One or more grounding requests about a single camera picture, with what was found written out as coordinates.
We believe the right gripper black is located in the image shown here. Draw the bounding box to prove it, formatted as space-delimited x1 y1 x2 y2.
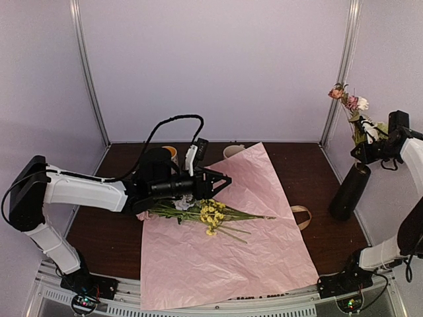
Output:
351 137 401 164

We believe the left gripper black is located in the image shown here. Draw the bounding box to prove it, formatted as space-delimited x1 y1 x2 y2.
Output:
151 164 232 201

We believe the green fern white flower bunch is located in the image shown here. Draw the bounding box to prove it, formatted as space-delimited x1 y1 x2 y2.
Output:
351 115 388 145

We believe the brown pink flower bunch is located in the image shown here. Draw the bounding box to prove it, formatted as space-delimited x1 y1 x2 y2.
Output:
328 83 371 145

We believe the tan satin ribbon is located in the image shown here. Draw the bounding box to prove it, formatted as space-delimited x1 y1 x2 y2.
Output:
290 205 313 231

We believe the pink wrapping paper sheet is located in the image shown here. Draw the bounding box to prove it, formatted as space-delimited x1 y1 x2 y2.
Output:
140 143 318 310

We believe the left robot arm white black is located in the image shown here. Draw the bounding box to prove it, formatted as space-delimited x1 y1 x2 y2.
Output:
1 145 231 293

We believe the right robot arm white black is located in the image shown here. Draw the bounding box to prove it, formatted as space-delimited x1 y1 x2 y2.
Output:
338 110 422 292

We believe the black cylindrical vase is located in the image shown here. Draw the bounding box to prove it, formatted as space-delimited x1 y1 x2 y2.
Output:
328 162 371 221

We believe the beige floral mug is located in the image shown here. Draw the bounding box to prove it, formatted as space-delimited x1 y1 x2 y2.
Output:
223 145 245 159

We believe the yellow small flower bunch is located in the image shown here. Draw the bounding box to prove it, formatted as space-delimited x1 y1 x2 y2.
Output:
148 199 275 244

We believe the blue hydrangea flower bunch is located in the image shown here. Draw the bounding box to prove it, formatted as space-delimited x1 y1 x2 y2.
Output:
173 194 196 211

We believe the yellow-inside floral mug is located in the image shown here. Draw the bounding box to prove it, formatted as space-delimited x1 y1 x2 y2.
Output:
163 145 179 174

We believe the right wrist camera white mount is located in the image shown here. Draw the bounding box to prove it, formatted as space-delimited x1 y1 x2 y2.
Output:
360 116 379 144

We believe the right aluminium frame post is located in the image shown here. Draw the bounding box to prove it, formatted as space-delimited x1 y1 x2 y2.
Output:
320 0 363 149

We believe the aluminium frame post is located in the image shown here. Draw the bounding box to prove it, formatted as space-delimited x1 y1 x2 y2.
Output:
69 0 111 147
320 0 363 149

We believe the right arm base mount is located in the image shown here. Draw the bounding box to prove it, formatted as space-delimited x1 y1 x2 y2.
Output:
317 274 373 314

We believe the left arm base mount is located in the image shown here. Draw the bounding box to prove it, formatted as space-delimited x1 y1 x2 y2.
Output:
56 267 118 316

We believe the left aluminium frame post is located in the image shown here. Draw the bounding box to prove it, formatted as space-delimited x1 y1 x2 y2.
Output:
69 0 111 147

